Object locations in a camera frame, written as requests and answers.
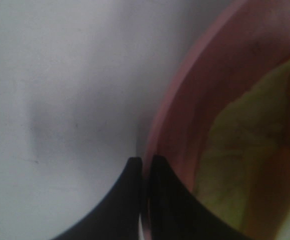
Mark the pink round plate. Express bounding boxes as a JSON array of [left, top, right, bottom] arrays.
[[142, 0, 290, 240]]

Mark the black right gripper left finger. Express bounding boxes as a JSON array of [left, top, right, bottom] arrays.
[[55, 157, 142, 240]]

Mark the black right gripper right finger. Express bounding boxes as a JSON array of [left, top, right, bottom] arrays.
[[149, 155, 247, 240]]

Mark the toast sandwich with lettuce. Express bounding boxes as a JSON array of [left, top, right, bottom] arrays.
[[193, 60, 290, 231]]

